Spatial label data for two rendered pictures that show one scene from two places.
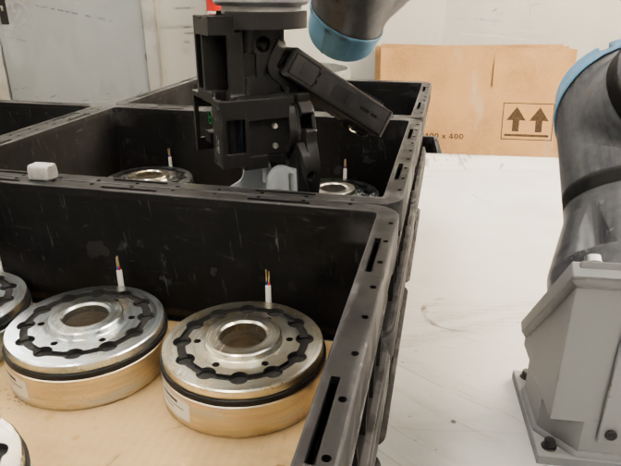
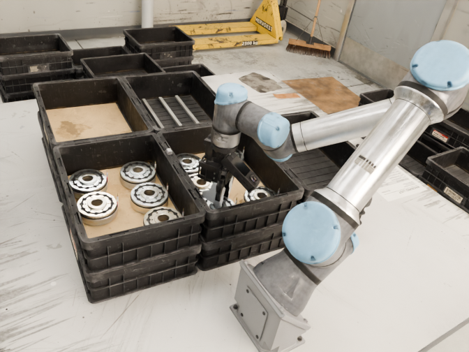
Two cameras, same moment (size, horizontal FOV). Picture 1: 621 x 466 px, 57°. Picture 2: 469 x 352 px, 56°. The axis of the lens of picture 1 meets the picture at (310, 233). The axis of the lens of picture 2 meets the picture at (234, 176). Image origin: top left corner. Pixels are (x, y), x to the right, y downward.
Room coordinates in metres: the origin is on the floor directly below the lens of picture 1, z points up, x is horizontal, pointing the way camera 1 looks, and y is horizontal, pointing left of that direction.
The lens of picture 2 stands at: (-0.18, -0.66, 1.66)
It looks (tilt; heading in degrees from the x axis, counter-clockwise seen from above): 36 degrees down; 44
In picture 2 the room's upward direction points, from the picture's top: 10 degrees clockwise
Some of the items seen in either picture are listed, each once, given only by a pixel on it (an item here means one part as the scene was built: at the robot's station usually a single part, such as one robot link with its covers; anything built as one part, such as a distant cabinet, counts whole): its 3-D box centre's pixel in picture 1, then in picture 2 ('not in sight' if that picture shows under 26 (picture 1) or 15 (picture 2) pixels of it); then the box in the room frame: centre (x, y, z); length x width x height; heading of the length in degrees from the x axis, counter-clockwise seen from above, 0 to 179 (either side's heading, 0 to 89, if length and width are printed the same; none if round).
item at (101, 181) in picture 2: not in sight; (88, 180); (0.22, 0.29, 0.86); 0.10 x 0.10 x 0.01
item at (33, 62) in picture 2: not in sight; (35, 80); (0.62, 1.92, 0.37); 0.40 x 0.30 x 0.45; 172
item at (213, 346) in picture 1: (243, 337); (163, 218); (0.31, 0.04, 0.86); 0.05 x 0.05 x 0.01
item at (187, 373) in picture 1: (243, 344); (163, 220); (0.31, 0.04, 0.86); 0.10 x 0.10 x 0.01
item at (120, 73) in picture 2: not in sight; (123, 100); (0.96, 1.47, 0.37); 0.40 x 0.30 x 0.45; 172
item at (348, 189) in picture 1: (333, 190); (262, 195); (0.60, -0.03, 0.86); 0.05 x 0.05 x 0.01
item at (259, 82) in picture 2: not in sight; (259, 81); (1.39, 0.80, 0.71); 0.22 x 0.19 x 0.01; 82
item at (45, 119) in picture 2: not in sight; (91, 109); (0.36, 0.56, 0.92); 0.40 x 0.30 x 0.02; 77
